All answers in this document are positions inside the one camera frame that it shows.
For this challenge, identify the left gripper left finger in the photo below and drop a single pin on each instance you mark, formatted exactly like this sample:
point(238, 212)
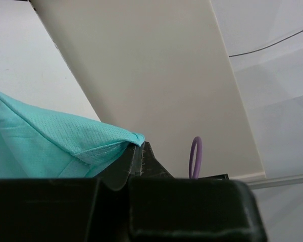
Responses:
point(70, 209)

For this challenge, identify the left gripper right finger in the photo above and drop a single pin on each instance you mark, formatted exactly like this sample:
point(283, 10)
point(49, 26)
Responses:
point(178, 209)

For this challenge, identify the teal t shirt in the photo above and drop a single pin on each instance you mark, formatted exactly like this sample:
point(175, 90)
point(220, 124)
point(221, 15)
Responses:
point(42, 143)

